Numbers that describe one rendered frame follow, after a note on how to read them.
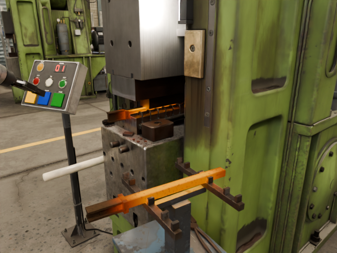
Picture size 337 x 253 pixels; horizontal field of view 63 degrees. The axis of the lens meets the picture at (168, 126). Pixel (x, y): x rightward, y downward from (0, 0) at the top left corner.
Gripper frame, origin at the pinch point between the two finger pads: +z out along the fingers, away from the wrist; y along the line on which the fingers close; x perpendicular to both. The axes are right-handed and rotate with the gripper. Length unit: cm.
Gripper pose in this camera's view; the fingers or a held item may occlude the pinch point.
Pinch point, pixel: (38, 92)
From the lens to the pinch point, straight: 150.3
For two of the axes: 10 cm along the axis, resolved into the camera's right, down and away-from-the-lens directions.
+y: 9.1, 1.3, -4.0
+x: 2.1, -9.7, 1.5
